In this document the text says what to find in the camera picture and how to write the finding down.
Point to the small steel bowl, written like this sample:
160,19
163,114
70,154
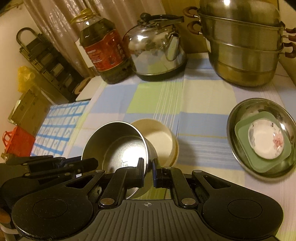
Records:
119,144

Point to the person's left hand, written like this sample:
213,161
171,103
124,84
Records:
4,217

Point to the curtain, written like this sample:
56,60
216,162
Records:
66,22

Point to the cardboard box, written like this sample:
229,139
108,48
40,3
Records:
30,111

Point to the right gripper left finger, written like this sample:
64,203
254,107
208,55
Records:
122,180

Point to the cooking oil bottle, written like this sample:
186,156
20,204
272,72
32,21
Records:
104,46

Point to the stacked steel steamer pot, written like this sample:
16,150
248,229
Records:
244,39

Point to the white wooden chair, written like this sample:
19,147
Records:
88,87

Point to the black folded rack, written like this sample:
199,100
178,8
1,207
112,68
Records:
50,63

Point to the checked pastel tablecloth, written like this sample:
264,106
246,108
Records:
195,105

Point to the cream plastic bowl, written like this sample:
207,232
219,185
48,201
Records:
160,136

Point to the white floral shallow dish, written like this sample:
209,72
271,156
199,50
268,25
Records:
266,138

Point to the blue white patterned cloth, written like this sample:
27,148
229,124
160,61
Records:
57,128

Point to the large steel plate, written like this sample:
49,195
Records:
250,107

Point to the green square plastic plate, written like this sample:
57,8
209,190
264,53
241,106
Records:
258,163

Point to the steel kettle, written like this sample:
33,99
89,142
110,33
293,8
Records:
155,47

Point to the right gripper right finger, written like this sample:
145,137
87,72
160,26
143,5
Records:
173,179

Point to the red shopping bag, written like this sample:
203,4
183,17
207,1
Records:
18,142

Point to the yellow plastic bag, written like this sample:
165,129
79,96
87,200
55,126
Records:
26,78

